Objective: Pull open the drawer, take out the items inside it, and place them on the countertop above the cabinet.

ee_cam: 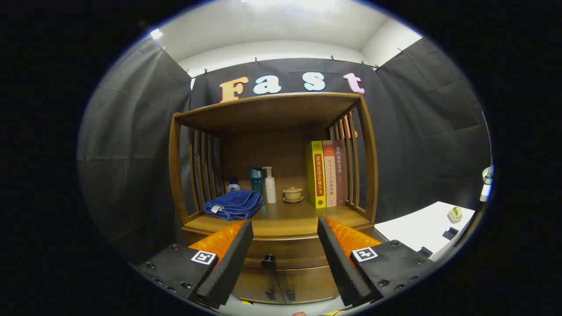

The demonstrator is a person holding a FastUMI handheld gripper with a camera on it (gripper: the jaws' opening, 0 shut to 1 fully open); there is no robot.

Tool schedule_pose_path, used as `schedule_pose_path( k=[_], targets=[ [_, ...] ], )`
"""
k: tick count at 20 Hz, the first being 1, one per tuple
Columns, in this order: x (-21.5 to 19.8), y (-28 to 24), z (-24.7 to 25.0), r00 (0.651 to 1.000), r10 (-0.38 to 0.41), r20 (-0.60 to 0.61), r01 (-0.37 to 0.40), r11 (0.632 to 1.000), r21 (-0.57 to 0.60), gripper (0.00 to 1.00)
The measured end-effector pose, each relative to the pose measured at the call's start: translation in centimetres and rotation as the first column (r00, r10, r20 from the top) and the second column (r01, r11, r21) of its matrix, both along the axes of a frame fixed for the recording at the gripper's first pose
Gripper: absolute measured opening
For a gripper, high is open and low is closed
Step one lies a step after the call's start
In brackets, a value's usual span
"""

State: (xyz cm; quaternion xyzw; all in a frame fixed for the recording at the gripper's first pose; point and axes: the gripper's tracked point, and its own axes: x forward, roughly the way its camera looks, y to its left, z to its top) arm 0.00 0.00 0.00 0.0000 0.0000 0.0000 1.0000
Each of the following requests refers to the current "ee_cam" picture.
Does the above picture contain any blue folded towel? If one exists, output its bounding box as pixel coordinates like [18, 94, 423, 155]
[203, 190, 264, 221]

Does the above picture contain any wooden drawer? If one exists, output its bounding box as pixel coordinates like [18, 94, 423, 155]
[182, 226, 375, 269]

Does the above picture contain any blue translucent bottle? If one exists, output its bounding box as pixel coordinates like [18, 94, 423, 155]
[250, 168, 263, 196]

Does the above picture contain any wooden cabinet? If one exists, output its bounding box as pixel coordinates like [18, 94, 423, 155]
[169, 92, 379, 305]

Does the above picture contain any thick yellow book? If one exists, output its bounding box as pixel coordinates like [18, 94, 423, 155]
[306, 140, 328, 209]

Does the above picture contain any white plastic device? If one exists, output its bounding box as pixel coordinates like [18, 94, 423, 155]
[480, 165, 494, 202]

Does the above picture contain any white pump bottle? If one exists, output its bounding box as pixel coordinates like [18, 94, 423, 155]
[262, 166, 277, 204]

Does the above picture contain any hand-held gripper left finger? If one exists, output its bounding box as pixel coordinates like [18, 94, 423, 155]
[134, 219, 255, 310]

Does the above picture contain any wooden cabinet door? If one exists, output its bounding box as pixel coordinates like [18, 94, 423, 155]
[231, 267, 278, 304]
[276, 266, 341, 304]

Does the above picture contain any brown book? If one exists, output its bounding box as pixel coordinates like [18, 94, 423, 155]
[333, 140, 347, 206]

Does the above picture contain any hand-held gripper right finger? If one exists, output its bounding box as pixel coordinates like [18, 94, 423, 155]
[317, 215, 437, 308]

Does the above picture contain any orange white book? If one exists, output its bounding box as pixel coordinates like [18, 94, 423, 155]
[322, 140, 337, 208]

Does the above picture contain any white side cabinet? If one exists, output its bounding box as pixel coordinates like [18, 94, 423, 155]
[374, 201, 476, 262]

